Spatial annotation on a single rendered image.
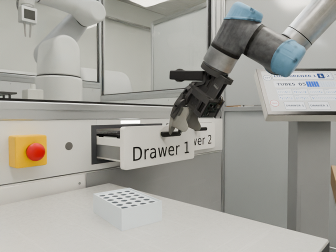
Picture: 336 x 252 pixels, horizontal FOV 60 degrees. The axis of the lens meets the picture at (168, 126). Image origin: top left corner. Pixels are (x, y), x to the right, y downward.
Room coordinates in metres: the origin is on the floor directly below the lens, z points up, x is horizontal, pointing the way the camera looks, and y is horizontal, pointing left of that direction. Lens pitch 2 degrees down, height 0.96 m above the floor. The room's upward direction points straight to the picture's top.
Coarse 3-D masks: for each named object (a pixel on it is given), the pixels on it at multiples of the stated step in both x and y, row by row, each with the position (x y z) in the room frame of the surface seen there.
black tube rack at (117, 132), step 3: (96, 132) 0.98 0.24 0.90; (99, 132) 0.97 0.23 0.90; (102, 132) 0.97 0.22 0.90; (105, 132) 0.97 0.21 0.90; (108, 132) 0.97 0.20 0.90; (111, 132) 0.97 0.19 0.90; (114, 132) 0.96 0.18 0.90; (117, 132) 0.97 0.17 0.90; (99, 135) 0.90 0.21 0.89; (102, 135) 0.89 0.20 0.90; (105, 135) 0.88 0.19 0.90; (108, 135) 0.87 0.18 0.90; (111, 135) 0.86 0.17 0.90
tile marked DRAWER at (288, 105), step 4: (284, 104) 1.34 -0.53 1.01; (288, 104) 1.33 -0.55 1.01; (292, 104) 1.33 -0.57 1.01; (296, 104) 1.33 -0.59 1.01; (300, 104) 1.33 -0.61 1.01; (304, 104) 1.33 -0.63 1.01; (288, 108) 1.32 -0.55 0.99; (292, 108) 1.32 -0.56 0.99; (296, 108) 1.32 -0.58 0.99; (300, 108) 1.32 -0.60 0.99; (304, 108) 1.32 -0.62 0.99
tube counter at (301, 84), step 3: (297, 81) 1.43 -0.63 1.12; (300, 81) 1.43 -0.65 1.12; (303, 81) 1.43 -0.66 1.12; (306, 81) 1.43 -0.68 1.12; (309, 81) 1.43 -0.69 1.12; (312, 81) 1.43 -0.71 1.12; (315, 81) 1.43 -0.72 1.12; (318, 81) 1.43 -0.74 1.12; (321, 81) 1.43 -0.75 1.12; (324, 81) 1.43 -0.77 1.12; (327, 81) 1.43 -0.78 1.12; (330, 81) 1.43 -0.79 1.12; (333, 81) 1.43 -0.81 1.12; (300, 84) 1.42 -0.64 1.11; (303, 84) 1.42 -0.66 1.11; (306, 84) 1.42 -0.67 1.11; (309, 84) 1.42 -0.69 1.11; (312, 84) 1.42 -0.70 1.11; (315, 84) 1.41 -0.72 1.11; (318, 84) 1.41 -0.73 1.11; (321, 84) 1.41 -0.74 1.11; (324, 84) 1.41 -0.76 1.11; (327, 84) 1.41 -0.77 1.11; (330, 84) 1.41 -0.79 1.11; (333, 84) 1.41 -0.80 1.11
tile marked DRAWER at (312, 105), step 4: (308, 104) 1.33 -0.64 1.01; (312, 104) 1.33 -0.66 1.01; (316, 104) 1.33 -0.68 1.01; (320, 104) 1.33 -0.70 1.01; (324, 104) 1.33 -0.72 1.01; (328, 104) 1.33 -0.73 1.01; (312, 108) 1.32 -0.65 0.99; (316, 108) 1.32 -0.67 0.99; (320, 108) 1.32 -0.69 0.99; (324, 108) 1.32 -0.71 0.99; (328, 108) 1.31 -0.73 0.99
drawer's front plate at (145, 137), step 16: (128, 128) 0.74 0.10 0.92; (144, 128) 0.78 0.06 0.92; (160, 128) 0.83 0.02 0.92; (176, 128) 0.88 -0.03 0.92; (128, 144) 0.74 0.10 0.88; (144, 144) 0.78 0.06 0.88; (160, 144) 0.83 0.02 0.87; (176, 144) 0.88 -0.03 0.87; (192, 144) 0.94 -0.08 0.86; (128, 160) 0.74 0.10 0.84; (144, 160) 0.78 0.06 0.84; (160, 160) 0.83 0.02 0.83; (176, 160) 0.88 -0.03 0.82
